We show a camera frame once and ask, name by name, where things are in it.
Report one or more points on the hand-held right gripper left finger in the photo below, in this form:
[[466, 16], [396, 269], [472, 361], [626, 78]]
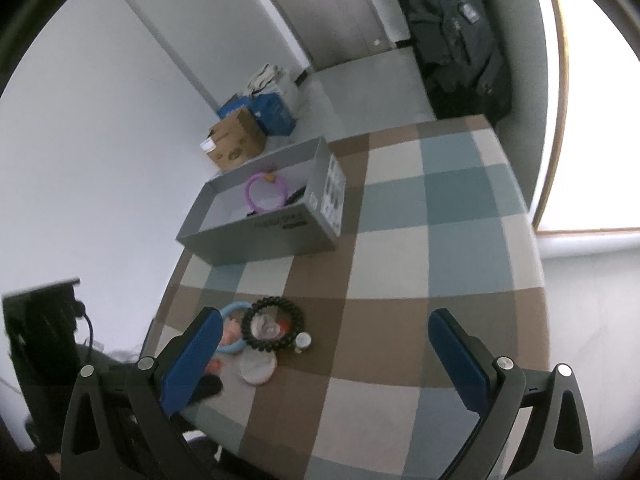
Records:
[[192, 355]]

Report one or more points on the black device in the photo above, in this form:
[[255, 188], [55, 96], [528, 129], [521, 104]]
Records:
[[40, 340]]

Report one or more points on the small black accessory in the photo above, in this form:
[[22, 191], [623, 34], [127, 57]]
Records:
[[296, 196]]

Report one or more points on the brown cardboard box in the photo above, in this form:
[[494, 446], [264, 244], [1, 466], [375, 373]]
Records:
[[235, 140]]

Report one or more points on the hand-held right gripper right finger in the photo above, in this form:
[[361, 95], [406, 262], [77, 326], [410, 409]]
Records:
[[457, 355]]

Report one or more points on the clear pink ornament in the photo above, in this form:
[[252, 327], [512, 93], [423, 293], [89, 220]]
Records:
[[265, 327]]

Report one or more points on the small white bottle toy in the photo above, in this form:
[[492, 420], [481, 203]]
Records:
[[302, 342]]

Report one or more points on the grey door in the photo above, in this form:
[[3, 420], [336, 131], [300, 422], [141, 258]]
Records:
[[325, 10]]

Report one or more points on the checked tablecloth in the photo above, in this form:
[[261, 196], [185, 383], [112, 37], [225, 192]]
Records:
[[450, 260]]

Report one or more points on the white round disc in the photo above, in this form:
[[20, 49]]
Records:
[[257, 370]]

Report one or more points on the small blue box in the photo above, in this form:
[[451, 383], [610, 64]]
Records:
[[231, 106]]

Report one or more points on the large blue box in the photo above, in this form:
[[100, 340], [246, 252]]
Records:
[[274, 115]]

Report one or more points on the white bag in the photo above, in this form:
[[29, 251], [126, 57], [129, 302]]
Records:
[[270, 80]]

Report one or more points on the grey cardboard box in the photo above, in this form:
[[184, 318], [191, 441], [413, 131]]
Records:
[[270, 240]]

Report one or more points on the small orange ornament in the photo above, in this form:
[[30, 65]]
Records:
[[215, 367]]

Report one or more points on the black backpack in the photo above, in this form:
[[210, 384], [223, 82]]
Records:
[[450, 35]]

